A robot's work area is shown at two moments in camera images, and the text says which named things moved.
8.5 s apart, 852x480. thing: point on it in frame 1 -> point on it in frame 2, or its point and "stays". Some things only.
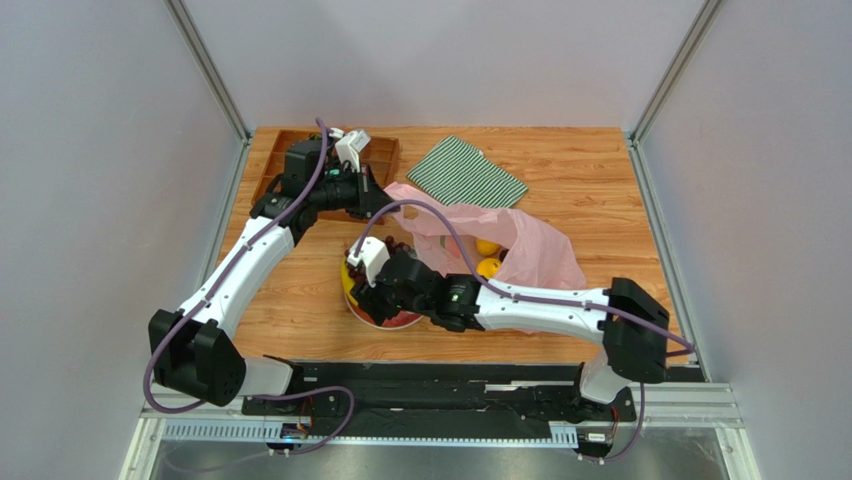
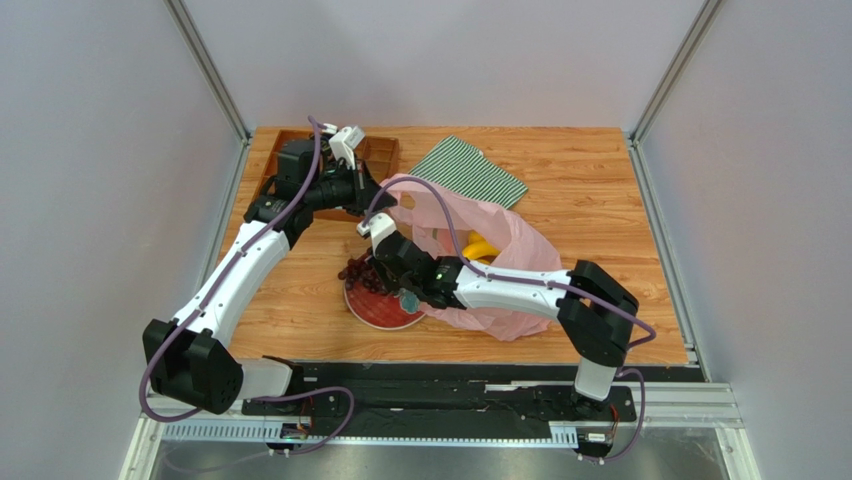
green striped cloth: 460,173 stays
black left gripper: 370,198 stays
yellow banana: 347,282 -> 479,249
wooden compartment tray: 380,160 stays
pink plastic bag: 447,235 -> 424,208
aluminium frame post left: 215,82 stays
